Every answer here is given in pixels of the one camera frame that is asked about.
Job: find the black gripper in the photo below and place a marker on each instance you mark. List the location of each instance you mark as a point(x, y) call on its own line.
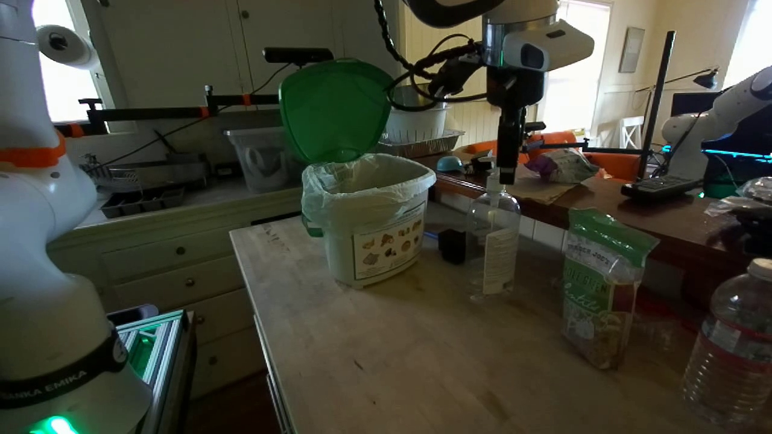
point(516, 87)

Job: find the clear pump bottle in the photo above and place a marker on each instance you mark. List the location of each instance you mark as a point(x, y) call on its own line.
point(498, 256)

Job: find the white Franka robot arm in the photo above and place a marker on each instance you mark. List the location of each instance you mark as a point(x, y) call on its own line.
point(50, 321)

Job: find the clear plastic water bottle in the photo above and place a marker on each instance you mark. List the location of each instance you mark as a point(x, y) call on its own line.
point(733, 353)

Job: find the small black round object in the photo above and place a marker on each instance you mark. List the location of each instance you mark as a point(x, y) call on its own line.
point(482, 165)

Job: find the brown cardboard sheet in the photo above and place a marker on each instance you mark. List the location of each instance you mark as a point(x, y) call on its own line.
point(532, 190)

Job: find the purple snack bag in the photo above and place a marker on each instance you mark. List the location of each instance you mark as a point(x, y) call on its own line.
point(557, 165)

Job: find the small blue object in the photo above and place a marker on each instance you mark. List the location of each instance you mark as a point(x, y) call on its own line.
point(449, 165)

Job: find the metal tray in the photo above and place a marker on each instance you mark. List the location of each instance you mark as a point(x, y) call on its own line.
point(437, 145)

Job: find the white metal pot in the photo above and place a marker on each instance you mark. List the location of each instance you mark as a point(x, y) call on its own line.
point(414, 124)

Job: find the white wooden chair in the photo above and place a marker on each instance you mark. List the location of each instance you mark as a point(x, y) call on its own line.
point(631, 133)

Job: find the translucent bin liner bag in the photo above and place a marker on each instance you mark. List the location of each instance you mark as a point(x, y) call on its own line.
point(366, 182)

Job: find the dark brown wooden table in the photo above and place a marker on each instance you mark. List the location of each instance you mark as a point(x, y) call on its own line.
point(643, 217)

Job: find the black flat device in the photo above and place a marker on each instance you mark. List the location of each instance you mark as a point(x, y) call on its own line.
point(659, 186)

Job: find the black stand pole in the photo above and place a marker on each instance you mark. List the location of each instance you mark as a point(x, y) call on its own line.
point(654, 104)

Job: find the green labelled food bag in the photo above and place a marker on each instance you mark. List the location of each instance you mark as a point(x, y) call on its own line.
point(599, 289)

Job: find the white compost bin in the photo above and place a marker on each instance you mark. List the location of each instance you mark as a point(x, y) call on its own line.
point(377, 249)

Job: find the crumpled grey plastic bag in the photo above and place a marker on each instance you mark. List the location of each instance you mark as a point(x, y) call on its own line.
point(745, 194)

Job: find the clear plastic container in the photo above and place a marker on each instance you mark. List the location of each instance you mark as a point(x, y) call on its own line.
point(261, 159)

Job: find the black bar clamp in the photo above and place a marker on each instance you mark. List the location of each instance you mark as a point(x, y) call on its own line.
point(161, 111)

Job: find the cream drawer cabinet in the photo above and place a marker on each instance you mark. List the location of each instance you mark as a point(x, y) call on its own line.
point(178, 274)

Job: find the green lit control box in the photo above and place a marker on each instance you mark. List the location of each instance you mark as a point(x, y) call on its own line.
point(159, 353)

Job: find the white paper towel roll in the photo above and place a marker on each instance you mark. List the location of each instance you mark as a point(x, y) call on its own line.
point(63, 43)

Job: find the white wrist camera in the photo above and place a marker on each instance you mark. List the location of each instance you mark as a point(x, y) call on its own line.
point(557, 43)

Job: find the framed wall picture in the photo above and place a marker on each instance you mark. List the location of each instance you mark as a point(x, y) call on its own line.
point(631, 48)

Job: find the white wall cabinet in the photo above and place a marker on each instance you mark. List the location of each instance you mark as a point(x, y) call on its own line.
point(178, 48)

